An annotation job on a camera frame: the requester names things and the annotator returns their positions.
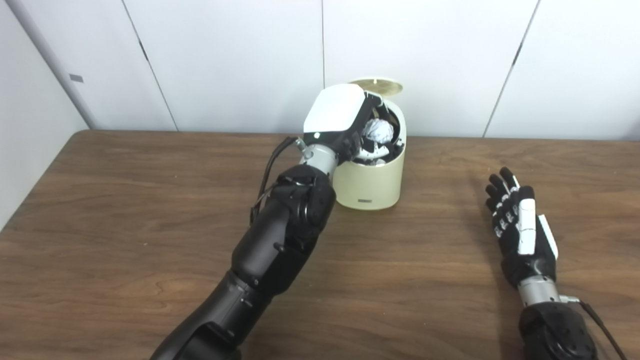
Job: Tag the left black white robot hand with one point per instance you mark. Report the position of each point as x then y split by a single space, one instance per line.
332 110

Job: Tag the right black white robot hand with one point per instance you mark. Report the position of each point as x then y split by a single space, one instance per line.
525 240

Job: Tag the white paper ball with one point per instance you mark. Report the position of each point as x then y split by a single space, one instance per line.
377 131

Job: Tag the round cream bin lid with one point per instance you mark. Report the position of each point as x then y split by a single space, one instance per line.
382 86

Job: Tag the cream-colored bin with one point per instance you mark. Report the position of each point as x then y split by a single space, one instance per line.
372 185

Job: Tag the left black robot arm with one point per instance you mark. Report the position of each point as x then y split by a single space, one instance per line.
275 245

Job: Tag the small grey wall label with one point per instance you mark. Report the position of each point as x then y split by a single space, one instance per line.
76 78

